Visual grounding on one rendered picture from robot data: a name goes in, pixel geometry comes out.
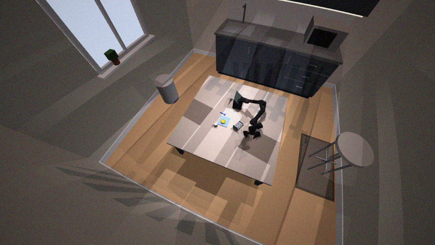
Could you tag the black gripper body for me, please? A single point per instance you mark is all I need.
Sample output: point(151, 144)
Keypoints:
point(252, 132)

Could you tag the blue square mat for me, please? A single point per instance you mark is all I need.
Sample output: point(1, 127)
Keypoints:
point(226, 119)

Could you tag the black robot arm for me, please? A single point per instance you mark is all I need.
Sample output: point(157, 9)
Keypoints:
point(262, 105)

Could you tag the grey dish rack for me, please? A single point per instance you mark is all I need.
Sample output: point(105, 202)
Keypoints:
point(238, 125)

